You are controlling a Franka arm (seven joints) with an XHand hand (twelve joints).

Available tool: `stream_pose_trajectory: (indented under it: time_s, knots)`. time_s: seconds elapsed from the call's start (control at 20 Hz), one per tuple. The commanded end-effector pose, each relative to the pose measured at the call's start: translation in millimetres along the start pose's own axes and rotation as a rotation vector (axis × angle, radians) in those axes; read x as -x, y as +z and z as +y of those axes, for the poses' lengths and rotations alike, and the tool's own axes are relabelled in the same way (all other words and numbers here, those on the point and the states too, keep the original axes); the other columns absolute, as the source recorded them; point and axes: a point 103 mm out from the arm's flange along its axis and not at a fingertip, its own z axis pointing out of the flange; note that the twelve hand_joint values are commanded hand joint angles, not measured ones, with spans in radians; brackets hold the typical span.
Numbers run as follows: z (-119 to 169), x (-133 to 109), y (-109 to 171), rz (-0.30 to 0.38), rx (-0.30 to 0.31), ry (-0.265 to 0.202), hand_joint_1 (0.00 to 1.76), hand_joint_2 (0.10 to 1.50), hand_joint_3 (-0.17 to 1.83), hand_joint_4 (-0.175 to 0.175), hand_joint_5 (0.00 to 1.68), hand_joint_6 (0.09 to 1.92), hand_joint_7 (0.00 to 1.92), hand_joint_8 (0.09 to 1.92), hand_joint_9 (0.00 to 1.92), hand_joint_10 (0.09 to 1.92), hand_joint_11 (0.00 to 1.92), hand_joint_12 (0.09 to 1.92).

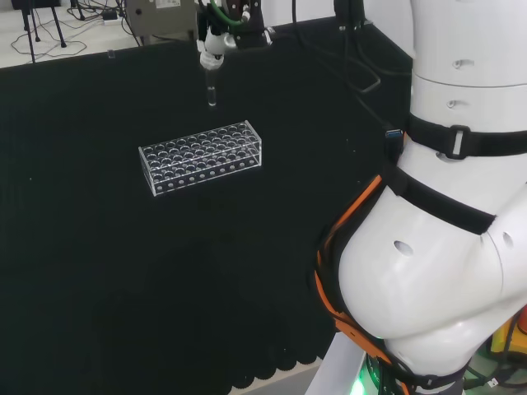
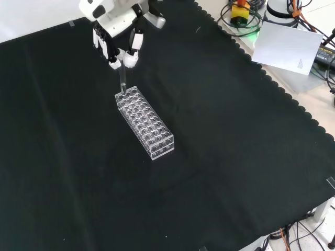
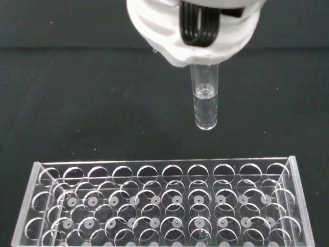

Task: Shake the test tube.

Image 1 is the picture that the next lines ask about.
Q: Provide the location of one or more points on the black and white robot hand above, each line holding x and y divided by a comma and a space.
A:
251, 29

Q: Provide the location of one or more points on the clear glass test tube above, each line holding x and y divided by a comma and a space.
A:
211, 92

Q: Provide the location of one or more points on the clear acrylic test tube rack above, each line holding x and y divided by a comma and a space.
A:
197, 160

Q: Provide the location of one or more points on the grey equipment box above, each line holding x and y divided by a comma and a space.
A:
160, 18

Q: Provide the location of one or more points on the white power strip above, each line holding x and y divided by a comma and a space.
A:
110, 17

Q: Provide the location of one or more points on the blue USB plug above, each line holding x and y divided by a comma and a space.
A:
394, 133

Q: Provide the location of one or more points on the black tripod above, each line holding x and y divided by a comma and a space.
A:
31, 31

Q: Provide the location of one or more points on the black bench cloth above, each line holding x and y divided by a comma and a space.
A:
123, 255

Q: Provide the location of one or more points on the yellow stop button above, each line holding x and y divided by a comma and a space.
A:
508, 333

